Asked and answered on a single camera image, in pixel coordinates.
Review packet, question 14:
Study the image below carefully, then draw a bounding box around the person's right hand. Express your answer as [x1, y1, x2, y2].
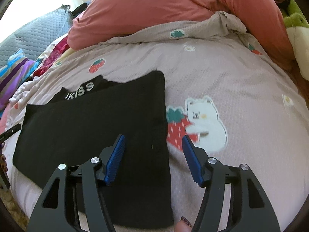
[174, 216, 194, 232]

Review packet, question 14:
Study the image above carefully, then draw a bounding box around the black sweater with orange cuffs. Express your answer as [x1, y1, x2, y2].
[12, 71, 175, 229]

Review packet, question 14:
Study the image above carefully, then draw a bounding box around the person's left hand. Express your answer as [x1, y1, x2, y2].
[0, 142, 8, 172]

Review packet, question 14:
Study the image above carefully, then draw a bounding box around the grey quilted pillow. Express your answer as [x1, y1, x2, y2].
[0, 5, 73, 66]

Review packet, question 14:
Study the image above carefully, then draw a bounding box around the pink duvet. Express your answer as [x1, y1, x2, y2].
[67, 0, 300, 73]

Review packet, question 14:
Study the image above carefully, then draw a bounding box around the strawberry print blanket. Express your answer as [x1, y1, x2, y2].
[5, 11, 309, 232]

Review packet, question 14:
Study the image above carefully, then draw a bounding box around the small black object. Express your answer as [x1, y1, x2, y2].
[72, 2, 89, 16]

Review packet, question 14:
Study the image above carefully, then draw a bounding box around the green and white plush toy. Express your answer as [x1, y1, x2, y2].
[282, 12, 309, 81]

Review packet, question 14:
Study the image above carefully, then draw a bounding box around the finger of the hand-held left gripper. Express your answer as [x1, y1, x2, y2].
[0, 123, 22, 143]

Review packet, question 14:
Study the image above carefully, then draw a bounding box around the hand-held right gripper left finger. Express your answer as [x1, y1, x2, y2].
[28, 134, 126, 232]

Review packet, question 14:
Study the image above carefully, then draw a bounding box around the striped colourful blanket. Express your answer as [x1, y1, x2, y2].
[0, 48, 37, 112]

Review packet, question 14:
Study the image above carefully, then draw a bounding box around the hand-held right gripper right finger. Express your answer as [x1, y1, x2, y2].
[182, 135, 282, 232]

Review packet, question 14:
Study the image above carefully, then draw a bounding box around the red velvet garment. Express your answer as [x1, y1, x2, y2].
[32, 37, 73, 78]

